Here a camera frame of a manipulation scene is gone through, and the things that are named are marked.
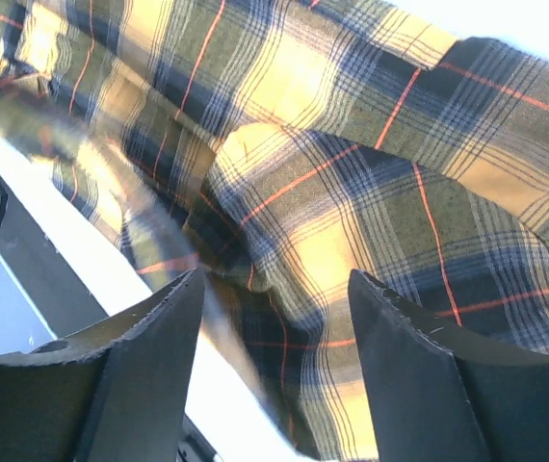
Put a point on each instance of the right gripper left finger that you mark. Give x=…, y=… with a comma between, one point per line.
x=115, y=391

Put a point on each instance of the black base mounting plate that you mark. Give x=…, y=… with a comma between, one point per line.
x=62, y=302

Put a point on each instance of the yellow plaid long sleeve shirt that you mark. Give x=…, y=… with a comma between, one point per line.
x=281, y=145

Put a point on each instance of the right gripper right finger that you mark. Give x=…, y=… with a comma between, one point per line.
x=440, y=392

